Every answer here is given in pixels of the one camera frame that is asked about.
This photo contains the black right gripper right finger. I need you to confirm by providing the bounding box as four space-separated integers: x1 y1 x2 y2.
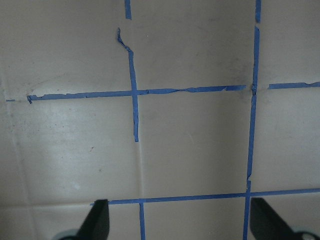
249 197 309 240

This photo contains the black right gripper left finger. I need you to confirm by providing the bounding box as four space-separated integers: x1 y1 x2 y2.
76 199 110 240

